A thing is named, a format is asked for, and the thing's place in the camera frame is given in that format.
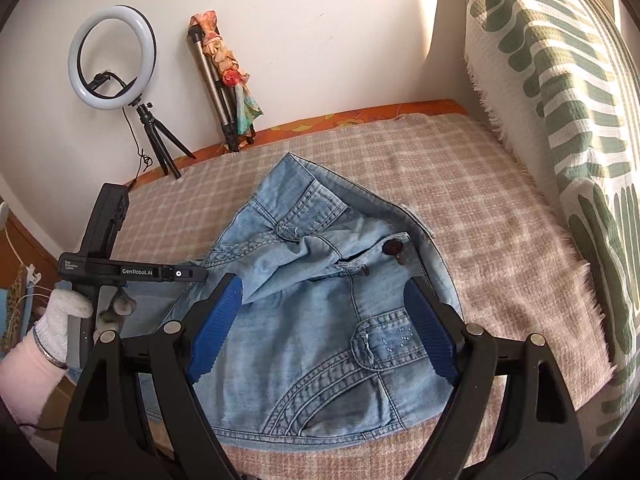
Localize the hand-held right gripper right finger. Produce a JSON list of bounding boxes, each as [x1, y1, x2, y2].
[[400, 275, 587, 480]]

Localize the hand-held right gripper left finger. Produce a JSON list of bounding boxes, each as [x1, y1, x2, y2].
[[56, 272, 246, 480]]

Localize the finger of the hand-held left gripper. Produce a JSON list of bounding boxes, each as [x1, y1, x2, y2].
[[168, 266, 208, 284]]

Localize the light blue denim pants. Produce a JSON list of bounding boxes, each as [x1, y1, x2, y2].
[[119, 152, 464, 447]]

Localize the person's left forearm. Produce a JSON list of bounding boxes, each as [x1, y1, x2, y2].
[[0, 329, 69, 427]]

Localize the person's left hand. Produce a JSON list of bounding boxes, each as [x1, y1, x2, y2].
[[31, 281, 137, 367]]

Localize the beige plaid blanket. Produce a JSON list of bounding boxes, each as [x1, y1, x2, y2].
[[107, 112, 619, 480]]

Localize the blue box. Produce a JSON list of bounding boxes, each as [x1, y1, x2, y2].
[[0, 287, 22, 342]]

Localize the silver folded tripod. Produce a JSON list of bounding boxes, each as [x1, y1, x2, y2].
[[188, 27, 256, 154]]

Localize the folded tripod with colourful cloth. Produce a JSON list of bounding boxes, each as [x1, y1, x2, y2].
[[189, 8, 264, 137]]

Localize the white green patterned throw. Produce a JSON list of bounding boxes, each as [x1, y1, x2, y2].
[[462, 0, 640, 461]]

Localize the black ring light cable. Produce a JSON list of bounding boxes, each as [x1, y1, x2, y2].
[[125, 107, 154, 191]]

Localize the brown wooden bed frame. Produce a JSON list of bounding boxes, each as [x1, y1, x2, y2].
[[0, 209, 63, 291]]

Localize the white cord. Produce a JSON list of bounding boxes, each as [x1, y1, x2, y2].
[[1, 207, 53, 311]]

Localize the ring light on black tripod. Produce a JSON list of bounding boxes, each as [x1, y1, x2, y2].
[[67, 5, 197, 181]]

